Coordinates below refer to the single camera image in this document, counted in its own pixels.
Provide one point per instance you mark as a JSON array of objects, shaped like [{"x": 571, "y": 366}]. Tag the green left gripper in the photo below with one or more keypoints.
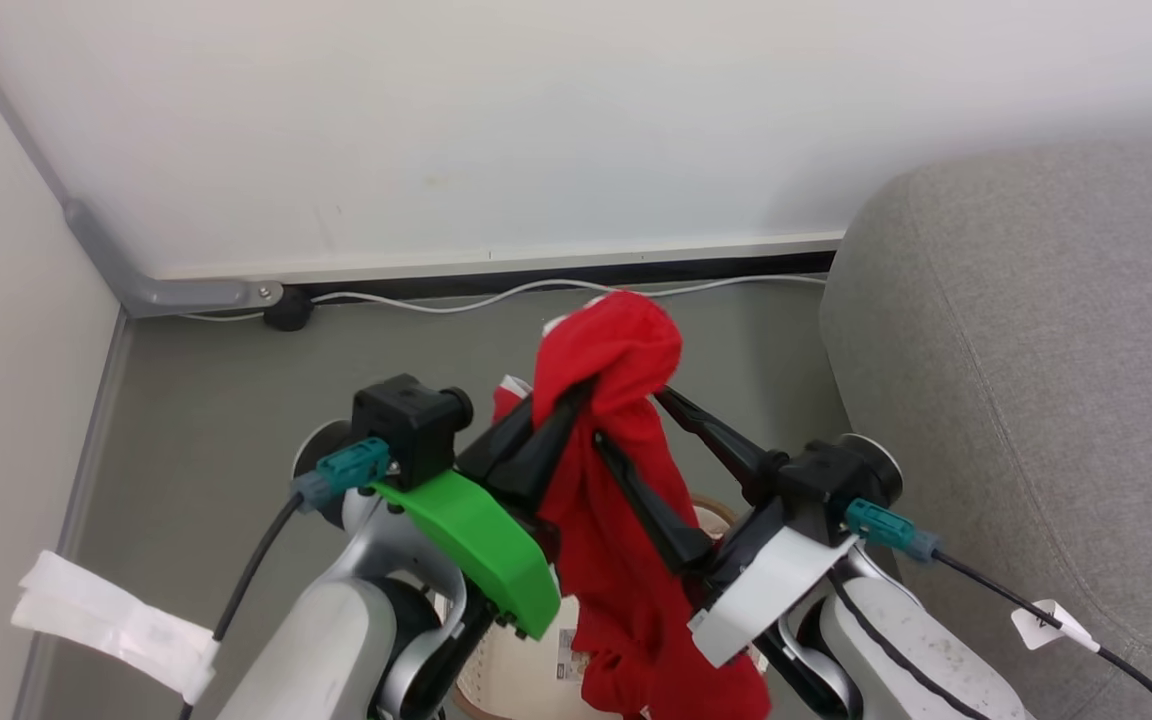
[{"x": 481, "y": 545}]

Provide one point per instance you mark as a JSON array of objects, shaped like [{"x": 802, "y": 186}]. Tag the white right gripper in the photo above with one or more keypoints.
[{"x": 771, "y": 590}]

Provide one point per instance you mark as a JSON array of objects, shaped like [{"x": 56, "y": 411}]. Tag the red garment with white stripes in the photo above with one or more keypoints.
[{"x": 616, "y": 400}]

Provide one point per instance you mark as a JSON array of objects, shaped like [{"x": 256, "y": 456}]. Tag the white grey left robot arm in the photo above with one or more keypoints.
[{"x": 326, "y": 640}]

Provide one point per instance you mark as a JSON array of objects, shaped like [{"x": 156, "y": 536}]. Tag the cream laundry basket brown rim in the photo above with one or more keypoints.
[{"x": 521, "y": 680}]

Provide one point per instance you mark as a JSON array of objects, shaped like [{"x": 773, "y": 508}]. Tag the black baseboard strip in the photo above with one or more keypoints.
[{"x": 736, "y": 268}]

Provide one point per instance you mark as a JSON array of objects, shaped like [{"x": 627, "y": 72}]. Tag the paper label sticker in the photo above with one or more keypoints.
[{"x": 569, "y": 655}]

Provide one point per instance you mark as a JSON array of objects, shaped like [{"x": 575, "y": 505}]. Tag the black round floor stopper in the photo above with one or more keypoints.
[{"x": 288, "y": 310}]

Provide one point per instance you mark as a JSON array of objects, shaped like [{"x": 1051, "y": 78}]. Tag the grey fabric sofa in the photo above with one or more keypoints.
[{"x": 1036, "y": 380}]

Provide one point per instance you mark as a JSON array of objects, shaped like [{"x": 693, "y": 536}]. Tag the white tape strip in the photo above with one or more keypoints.
[{"x": 106, "y": 615}]

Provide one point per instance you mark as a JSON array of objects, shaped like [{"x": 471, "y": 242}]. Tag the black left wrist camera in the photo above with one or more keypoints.
[{"x": 406, "y": 425}]

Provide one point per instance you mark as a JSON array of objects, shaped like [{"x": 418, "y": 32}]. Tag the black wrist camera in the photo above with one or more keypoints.
[
  {"x": 831, "y": 480},
  {"x": 406, "y": 425}
]

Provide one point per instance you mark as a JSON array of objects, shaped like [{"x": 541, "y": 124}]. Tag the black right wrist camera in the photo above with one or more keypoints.
[{"x": 831, "y": 480}]

